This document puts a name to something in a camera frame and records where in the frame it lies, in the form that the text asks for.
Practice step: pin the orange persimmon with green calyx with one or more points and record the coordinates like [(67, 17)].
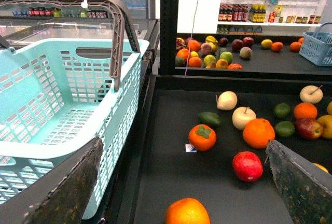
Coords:
[(202, 137)]

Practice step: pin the small orange tangerine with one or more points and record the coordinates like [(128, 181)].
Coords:
[(305, 110)]

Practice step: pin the white pear lying sideways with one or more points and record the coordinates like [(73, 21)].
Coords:
[(226, 100)]

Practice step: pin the grey basket handle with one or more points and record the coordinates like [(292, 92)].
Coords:
[(122, 24)]

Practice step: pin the dark green avocado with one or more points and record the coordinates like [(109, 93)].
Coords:
[(210, 119)]

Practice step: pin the red yellow apple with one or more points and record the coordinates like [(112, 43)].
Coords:
[(308, 128)]

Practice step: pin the green lime lower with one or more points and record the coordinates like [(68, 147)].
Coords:
[(284, 129)]

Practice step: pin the green lime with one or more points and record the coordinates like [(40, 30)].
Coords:
[(284, 129), (281, 111)]

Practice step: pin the small white blue label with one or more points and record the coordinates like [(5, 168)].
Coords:
[(190, 148)]

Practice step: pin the green lime upper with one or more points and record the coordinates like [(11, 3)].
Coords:
[(281, 111)]

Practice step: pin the red pomegranate fruit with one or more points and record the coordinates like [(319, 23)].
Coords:
[(247, 166)]

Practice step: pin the large orange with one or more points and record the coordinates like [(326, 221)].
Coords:
[(258, 132)]

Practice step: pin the black shelf post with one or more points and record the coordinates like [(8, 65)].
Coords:
[(168, 31)]

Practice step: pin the white round pear far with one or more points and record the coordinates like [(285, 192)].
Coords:
[(311, 94)]

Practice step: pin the light teal shopping basket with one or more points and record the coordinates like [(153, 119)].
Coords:
[(53, 101)]

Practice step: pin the white zip tie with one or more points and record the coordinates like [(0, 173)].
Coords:
[(85, 5)]

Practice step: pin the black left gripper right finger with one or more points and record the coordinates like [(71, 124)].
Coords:
[(304, 188)]

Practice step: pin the white round pear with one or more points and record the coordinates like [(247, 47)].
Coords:
[(311, 94), (242, 116)]

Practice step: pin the orange fruit near front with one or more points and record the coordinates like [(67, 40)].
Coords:
[(187, 210)]

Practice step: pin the yellow orange persimmon fruit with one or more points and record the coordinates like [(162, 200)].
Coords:
[(326, 121)]

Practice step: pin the white round pear middle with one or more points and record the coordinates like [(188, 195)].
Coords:
[(242, 116)]

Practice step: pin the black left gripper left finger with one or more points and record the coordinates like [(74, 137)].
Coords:
[(60, 196)]

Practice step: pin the yellow lemon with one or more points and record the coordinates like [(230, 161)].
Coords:
[(321, 167)]

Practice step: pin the small blue basket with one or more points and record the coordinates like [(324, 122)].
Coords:
[(316, 46)]

